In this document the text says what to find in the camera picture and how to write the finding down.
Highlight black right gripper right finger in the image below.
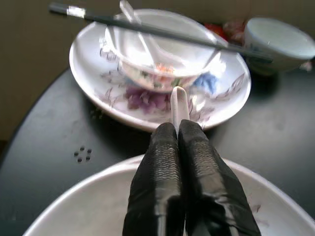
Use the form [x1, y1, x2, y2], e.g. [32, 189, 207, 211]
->
[178, 118, 261, 236]

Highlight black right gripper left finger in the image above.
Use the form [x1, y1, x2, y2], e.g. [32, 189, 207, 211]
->
[122, 122, 184, 236]

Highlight white floral plate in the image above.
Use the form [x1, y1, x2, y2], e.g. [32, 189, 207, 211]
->
[22, 154, 303, 236]
[69, 9, 252, 131]

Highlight white ceramic spoon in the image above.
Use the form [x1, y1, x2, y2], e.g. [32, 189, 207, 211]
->
[119, 0, 173, 59]
[169, 86, 191, 133]

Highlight dark chopstick silver band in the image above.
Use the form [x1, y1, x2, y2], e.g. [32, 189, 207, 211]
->
[49, 4, 274, 63]
[48, 2, 274, 62]

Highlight white bowl pink flowers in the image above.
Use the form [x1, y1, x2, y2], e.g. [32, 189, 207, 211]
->
[104, 9, 222, 93]

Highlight red snack packet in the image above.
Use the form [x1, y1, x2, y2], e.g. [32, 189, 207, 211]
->
[204, 21, 247, 41]

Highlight small white bowl blue print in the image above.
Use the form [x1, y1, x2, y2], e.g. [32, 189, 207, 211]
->
[243, 17, 315, 76]

